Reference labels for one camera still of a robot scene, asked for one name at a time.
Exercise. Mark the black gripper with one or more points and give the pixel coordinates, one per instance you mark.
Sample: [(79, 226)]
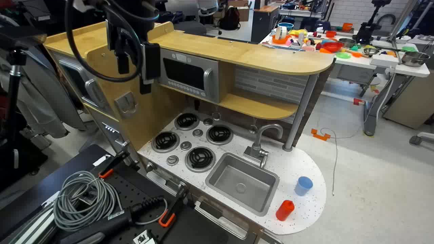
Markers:
[(131, 21)]

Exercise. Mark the orange plastic cup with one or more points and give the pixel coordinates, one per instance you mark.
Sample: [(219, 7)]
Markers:
[(285, 210)]

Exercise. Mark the metal toy sink basin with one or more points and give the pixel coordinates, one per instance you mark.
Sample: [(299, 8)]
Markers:
[(242, 183)]

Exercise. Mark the grey dispenser panel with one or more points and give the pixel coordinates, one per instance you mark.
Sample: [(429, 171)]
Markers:
[(127, 104)]

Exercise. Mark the grey toy microwave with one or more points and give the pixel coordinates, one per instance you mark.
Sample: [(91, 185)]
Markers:
[(190, 74)]

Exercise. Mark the black coil stove burner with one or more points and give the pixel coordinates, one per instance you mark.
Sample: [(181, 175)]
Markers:
[(186, 120), (220, 134), (200, 158), (166, 141)]

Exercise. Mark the grey stove knob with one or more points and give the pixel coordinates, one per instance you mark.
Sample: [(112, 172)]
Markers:
[(208, 120), (197, 131), (186, 145), (173, 158)]

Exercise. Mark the wooden toy kitchen unit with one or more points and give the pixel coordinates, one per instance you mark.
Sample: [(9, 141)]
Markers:
[(280, 58)]

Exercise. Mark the grey toy faucet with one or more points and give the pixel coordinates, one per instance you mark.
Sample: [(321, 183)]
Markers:
[(260, 142)]

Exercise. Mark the black perforated robot table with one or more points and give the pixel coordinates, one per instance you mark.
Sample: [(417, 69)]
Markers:
[(41, 190)]

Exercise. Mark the grey kitchen support pole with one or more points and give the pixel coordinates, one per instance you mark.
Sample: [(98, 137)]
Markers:
[(302, 108)]

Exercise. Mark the red bowl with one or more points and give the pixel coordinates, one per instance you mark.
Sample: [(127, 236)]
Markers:
[(333, 46)]

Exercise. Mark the blue plastic cup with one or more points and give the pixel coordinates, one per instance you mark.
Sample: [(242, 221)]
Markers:
[(303, 185)]

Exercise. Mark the green plate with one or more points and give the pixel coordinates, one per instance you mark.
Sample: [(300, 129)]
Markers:
[(344, 54)]

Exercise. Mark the black stand on table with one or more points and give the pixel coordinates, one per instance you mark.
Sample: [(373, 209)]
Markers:
[(368, 28)]

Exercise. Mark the white background work table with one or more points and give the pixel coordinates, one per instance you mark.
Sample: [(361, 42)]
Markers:
[(388, 65)]

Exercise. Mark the metal bowl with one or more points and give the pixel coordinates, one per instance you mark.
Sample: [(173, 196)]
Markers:
[(414, 58)]

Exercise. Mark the beige cabinet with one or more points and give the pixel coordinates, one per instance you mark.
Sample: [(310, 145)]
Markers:
[(414, 101)]

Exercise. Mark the black camera tripod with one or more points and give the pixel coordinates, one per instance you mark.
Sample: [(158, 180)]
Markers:
[(14, 89)]

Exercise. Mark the orange bracket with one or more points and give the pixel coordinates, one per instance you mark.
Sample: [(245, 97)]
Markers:
[(321, 134)]

